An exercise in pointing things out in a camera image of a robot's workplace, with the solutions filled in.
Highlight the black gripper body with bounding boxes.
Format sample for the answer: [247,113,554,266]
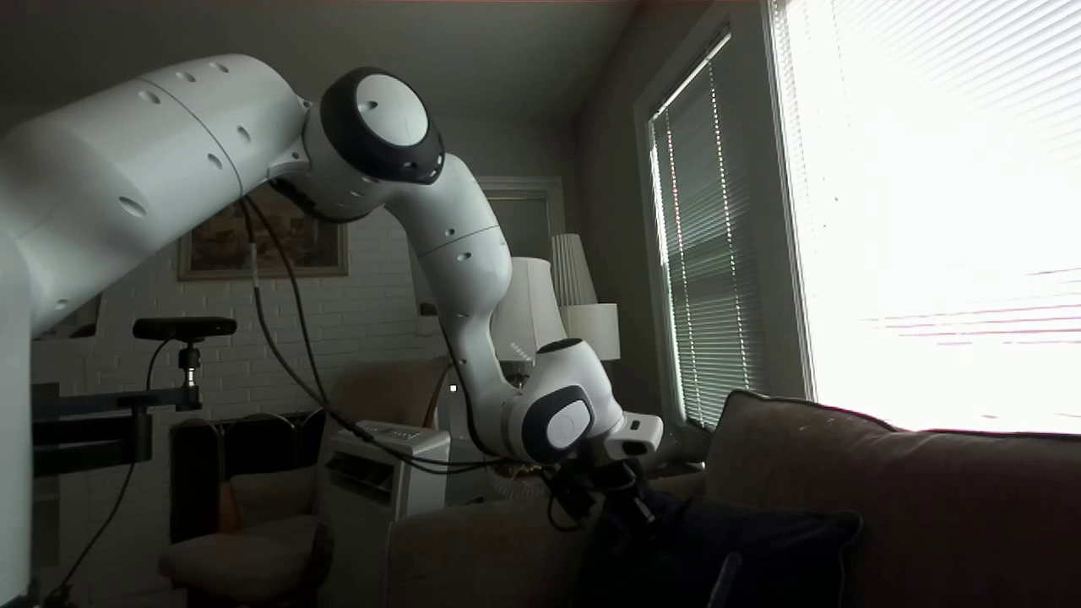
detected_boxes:
[549,451,656,512]

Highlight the black pillow with ring print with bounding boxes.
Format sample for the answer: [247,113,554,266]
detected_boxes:
[579,484,869,608]

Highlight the beige fabric sofa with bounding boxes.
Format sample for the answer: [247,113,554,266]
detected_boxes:
[385,388,1081,608]

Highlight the short white lampshade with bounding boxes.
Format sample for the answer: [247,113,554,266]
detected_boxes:
[562,299,624,364]

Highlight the beige sofa back cushion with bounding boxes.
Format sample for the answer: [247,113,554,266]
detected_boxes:
[706,388,915,608]
[893,421,1081,608]

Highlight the tall white lampshade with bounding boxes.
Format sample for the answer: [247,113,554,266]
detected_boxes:
[546,231,600,307]

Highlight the white portable air conditioner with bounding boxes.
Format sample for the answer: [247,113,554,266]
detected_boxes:
[318,419,452,608]

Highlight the narrow window blinds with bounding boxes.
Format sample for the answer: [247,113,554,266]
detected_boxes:
[647,29,756,428]

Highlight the dark chair with beige cushion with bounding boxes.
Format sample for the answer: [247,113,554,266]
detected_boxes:
[157,406,339,608]

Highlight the large window blinds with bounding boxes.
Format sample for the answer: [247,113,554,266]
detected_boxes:
[773,0,1081,435]

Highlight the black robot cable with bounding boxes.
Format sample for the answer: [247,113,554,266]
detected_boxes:
[237,195,567,476]

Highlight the black stereo camera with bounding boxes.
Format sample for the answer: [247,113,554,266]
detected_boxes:
[132,313,238,345]

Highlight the framed wall picture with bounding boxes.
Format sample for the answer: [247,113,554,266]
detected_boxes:
[174,198,352,283]

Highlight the thin black camera cable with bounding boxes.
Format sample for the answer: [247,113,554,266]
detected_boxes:
[45,341,173,606]

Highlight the black camera stand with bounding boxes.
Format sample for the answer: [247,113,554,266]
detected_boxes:
[10,339,210,476]

